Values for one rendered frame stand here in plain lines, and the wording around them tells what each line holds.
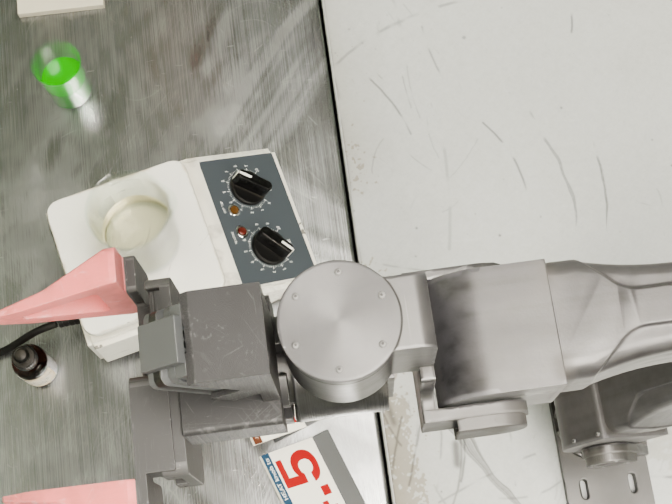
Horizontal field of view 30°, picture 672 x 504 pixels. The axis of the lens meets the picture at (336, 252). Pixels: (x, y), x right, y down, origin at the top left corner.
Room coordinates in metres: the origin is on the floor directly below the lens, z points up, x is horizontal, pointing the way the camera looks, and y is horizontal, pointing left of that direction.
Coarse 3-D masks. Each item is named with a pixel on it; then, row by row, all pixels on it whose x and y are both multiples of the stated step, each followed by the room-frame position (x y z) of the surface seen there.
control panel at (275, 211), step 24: (216, 168) 0.37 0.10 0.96; (240, 168) 0.37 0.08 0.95; (264, 168) 0.38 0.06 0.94; (216, 192) 0.35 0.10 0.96; (240, 216) 0.33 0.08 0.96; (264, 216) 0.33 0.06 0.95; (288, 216) 0.33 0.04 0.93; (240, 240) 0.30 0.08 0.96; (288, 240) 0.31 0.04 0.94; (240, 264) 0.28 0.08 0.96; (264, 264) 0.28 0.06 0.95; (288, 264) 0.29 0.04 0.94; (312, 264) 0.29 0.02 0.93
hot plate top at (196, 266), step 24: (168, 168) 0.36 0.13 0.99; (192, 192) 0.34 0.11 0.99; (48, 216) 0.33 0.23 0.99; (72, 216) 0.33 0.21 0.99; (192, 216) 0.32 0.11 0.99; (72, 240) 0.31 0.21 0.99; (96, 240) 0.30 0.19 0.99; (192, 240) 0.30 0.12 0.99; (72, 264) 0.29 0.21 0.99; (192, 264) 0.28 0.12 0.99; (216, 264) 0.28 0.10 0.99; (192, 288) 0.26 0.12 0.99
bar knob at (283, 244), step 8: (264, 232) 0.31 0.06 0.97; (272, 232) 0.31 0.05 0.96; (256, 240) 0.30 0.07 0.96; (264, 240) 0.30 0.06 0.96; (272, 240) 0.30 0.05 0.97; (280, 240) 0.30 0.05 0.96; (256, 248) 0.30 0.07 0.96; (264, 248) 0.30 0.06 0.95; (272, 248) 0.30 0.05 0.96; (280, 248) 0.30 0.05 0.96; (288, 248) 0.30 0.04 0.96; (256, 256) 0.29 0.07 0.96; (264, 256) 0.29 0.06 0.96; (272, 256) 0.29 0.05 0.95; (280, 256) 0.29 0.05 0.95; (272, 264) 0.28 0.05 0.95
